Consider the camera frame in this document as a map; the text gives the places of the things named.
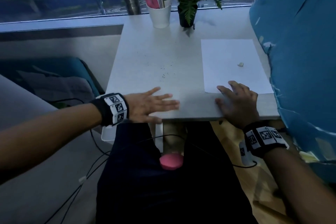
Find person's right hand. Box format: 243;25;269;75
215;80;260;130

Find person's left hand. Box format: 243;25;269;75
125;86;180;125

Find white paper sheet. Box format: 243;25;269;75
201;38;275;95

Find person's left forearm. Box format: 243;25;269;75
0;103;103;185

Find person's right forearm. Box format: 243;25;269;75
262;147;336;224

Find person's dark trousers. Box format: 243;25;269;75
96;121;259;224

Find grey printed paper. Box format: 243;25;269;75
15;70;95;100

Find white plastic bin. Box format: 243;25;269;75
101;124;117;142

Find pink slipper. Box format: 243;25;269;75
159;153;183;171

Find teal chair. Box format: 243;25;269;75
0;57;105;98

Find blue patterned cushion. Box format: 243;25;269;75
248;0;336;164

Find white cup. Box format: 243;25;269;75
146;0;173;29

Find black left wrist camera band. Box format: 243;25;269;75
90;92;130;127

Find black wrist camera band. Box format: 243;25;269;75
90;92;130;127
238;121;290;167

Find black right wrist camera band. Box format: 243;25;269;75
238;121;290;167

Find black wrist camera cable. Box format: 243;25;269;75
131;134;258;169

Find black floor cable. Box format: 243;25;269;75
43;128;111;224

